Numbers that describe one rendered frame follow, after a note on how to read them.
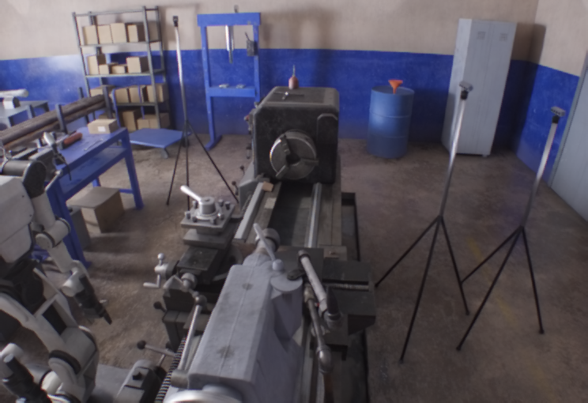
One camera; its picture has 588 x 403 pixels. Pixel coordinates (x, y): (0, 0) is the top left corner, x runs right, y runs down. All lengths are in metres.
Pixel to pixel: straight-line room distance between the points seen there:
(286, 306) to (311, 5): 4.66
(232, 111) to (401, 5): 2.93
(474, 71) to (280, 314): 4.51
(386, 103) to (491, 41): 1.57
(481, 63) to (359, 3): 1.82
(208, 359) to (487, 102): 4.89
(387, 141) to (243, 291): 4.08
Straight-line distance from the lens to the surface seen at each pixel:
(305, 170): 1.95
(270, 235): 1.23
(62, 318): 1.70
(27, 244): 1.48
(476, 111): 5.27
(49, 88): 7.30
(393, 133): 4.84
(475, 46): 5.08
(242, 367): 0.83
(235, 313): 0.93
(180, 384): 0.96
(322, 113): 2.05
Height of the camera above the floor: 1.84
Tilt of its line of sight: 27 degrees down
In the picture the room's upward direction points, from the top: straight up
